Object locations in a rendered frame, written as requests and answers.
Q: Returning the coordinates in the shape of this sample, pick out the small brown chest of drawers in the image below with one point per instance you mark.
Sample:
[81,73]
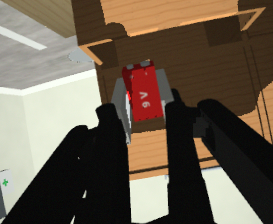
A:
[242,41]

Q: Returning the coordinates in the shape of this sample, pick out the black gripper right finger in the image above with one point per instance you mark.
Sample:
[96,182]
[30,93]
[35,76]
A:
[244,155]

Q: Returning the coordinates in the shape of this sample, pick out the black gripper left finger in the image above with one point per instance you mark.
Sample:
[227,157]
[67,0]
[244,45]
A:
[59,186]

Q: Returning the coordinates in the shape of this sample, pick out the red nine-volt battery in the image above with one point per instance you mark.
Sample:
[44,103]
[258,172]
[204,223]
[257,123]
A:
[142,89]

